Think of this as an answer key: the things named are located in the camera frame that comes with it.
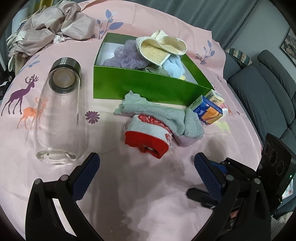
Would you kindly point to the clear glass bottle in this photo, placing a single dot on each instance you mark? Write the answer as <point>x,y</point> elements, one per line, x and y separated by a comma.
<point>58,133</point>

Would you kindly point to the crumpled beige cloth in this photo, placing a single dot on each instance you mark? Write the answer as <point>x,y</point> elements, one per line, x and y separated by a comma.
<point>40,29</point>

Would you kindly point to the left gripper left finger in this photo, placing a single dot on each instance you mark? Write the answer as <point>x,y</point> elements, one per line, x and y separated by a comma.
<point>42,220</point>

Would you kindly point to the framed landscape painting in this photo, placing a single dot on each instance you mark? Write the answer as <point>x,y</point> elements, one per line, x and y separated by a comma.
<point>289,46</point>

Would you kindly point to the grey blue sofa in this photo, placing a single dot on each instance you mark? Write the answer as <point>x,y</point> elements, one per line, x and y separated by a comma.
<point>267,94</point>

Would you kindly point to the blue plush toy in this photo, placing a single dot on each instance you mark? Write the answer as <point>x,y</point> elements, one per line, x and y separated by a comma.
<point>174,67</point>

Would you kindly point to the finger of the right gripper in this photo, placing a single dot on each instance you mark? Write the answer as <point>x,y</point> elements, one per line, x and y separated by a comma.
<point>220,166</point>

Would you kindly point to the striped throw pillow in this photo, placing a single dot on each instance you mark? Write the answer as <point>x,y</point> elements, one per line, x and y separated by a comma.
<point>242,59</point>

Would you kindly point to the grey curtain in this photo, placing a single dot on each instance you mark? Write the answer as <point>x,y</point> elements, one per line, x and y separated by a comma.
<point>224,18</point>

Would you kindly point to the green fuzzy cloth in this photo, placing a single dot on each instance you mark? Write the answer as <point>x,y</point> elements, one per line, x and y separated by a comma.
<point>156,70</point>

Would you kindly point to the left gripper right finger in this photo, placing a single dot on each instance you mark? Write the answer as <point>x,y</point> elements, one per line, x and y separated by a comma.
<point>236,196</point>

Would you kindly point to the green cardboard box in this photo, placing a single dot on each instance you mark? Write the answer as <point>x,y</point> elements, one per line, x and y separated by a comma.
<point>115,82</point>

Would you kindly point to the pink white small package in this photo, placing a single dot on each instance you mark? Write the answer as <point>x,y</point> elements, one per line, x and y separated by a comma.
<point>225,109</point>

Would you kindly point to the cream tissue pack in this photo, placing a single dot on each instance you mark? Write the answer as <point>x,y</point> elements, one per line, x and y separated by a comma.
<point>215,97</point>

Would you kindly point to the pink patterned tablecloth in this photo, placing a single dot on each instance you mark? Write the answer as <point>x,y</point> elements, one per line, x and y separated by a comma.
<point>135,196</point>

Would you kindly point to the blue orange small carton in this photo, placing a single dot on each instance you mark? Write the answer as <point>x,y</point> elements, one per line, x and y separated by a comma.
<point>207,111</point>

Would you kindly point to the red and white sock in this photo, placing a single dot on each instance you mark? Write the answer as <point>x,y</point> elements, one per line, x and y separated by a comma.
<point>148,134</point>

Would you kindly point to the purple mesh bath pouf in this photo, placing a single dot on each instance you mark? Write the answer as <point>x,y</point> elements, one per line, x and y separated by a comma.
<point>127,56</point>

